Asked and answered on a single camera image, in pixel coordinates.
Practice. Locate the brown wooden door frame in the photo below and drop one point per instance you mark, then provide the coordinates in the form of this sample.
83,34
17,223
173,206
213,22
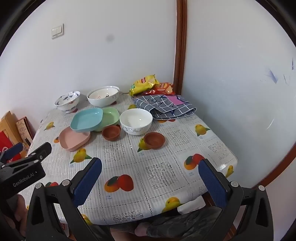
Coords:
180,46

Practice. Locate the pink square plate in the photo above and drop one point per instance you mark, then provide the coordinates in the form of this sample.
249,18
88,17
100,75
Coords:
74,140

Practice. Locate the large white bowl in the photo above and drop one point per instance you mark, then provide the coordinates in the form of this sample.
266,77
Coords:
104,102

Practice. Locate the wooden table leg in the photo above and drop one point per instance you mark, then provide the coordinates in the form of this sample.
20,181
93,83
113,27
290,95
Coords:
208,198

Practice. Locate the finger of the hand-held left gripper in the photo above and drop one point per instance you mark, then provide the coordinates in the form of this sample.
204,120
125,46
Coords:
42,149
12,150

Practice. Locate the blue and white footed bowl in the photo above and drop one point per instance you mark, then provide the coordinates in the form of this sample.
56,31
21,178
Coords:
69,104

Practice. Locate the brown wooden baseboard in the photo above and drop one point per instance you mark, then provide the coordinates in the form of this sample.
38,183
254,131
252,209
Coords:
277,169

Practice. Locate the person's left hand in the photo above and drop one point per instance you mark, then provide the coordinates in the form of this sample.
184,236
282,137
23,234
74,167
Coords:
22,215

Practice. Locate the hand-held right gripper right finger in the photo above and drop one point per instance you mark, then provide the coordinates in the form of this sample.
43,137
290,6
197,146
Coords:
212,183

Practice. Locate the yellow chip bag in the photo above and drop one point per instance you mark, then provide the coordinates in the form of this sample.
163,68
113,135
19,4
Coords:
143,84

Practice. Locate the blue square plate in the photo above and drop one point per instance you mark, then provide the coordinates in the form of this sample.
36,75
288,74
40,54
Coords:
86,119

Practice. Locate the white bowl with red print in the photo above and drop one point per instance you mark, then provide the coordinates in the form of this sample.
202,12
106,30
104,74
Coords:
101,93

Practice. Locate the white light switch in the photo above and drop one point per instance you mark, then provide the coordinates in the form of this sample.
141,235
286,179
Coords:
57,31

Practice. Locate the grey checked cloth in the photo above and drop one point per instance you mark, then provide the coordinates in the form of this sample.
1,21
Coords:
161,104

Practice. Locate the brown patterned box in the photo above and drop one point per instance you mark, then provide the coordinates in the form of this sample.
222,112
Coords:
24,129

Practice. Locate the green square plate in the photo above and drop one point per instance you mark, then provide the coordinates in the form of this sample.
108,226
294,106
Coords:
111,117

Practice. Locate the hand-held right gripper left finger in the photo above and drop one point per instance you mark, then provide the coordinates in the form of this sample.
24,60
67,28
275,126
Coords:
87,180

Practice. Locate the white bowl with blue pattern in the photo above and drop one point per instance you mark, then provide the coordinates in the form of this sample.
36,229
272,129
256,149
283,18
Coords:
136,120

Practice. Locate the red chip bag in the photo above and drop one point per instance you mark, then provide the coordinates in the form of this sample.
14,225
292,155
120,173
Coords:
164,88

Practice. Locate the fruit print tablecloth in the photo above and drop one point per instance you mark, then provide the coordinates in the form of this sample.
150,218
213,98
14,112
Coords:
150,162

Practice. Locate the red paper bag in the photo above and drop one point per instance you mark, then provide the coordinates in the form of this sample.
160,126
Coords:
7,143

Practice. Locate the small brown bowl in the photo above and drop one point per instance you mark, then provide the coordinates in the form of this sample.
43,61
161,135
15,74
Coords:
111,133
153,139

